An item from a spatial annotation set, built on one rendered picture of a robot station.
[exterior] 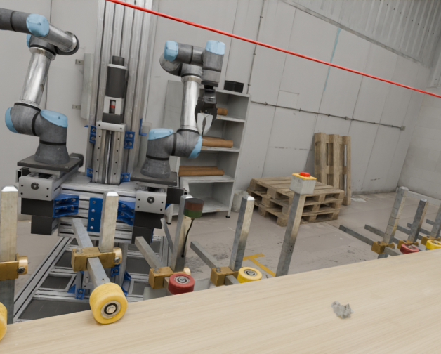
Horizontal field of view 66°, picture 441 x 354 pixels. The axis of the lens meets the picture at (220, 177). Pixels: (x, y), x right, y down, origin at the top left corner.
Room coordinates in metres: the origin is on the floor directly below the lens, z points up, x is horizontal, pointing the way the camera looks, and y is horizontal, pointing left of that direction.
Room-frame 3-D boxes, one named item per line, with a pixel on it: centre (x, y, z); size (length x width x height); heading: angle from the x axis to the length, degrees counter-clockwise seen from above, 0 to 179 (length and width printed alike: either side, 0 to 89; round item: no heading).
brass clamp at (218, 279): (1.20, -0.10, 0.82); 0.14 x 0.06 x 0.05; 123
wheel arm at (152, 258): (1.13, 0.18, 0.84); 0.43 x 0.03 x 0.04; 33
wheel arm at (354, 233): (1.78, -0.89, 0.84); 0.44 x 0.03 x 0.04; 33
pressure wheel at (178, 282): (0.95, 0.06, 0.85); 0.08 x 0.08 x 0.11
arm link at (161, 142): (1.67, 0.32, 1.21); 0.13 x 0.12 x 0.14; 107
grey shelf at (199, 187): (4.02, 0.28, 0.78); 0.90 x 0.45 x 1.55; 130
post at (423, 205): (1.89, -1.16, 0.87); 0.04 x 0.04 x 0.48; 33
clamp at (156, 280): (1.06, 0.11, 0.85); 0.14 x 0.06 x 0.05; 123
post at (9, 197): (0.80, 0.51, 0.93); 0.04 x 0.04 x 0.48; 33
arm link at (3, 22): (1.36, 0.92, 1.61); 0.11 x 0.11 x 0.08; 2
